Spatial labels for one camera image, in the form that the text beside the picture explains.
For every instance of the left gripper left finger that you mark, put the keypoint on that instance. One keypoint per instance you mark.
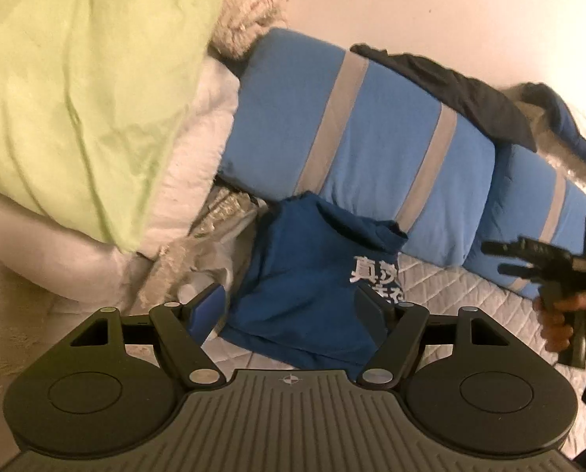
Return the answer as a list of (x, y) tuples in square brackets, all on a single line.
[(115, 380)]

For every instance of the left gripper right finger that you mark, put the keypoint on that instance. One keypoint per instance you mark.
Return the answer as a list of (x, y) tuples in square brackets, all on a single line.
[(464, 379)]

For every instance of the dark blue sweatshirt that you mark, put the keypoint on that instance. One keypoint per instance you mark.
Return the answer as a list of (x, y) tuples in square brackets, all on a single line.
[(296, 303)]

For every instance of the person's right hand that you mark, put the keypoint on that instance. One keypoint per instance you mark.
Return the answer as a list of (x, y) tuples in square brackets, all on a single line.
[(555, 331)]

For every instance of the right blue striped pillow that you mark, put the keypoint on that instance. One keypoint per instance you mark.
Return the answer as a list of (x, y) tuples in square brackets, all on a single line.
[(527, 197)]

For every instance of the blue striped pillow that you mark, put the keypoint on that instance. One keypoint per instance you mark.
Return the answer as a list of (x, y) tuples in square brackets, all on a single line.
[(527, 197), (313, 117)]

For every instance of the navy folded blanket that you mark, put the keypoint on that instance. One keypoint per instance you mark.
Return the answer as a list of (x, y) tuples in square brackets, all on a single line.
[(561, 120)]

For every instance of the black garment on pillows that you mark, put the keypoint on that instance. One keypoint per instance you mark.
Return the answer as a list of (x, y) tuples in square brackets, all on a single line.
[(488, 109)]

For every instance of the white quilted comforter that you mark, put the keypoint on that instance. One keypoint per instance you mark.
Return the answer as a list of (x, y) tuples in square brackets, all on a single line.
[(98, 265)]

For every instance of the left blue striped pillow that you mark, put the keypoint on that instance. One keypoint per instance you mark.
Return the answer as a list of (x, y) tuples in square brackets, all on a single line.
[(313, 117)]

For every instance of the light green blanket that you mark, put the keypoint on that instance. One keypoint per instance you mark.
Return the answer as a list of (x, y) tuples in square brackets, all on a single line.
[(91, 92)]

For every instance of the beige knitted blanket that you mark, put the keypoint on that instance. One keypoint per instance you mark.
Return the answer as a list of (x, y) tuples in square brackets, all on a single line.
[(243, 22)]

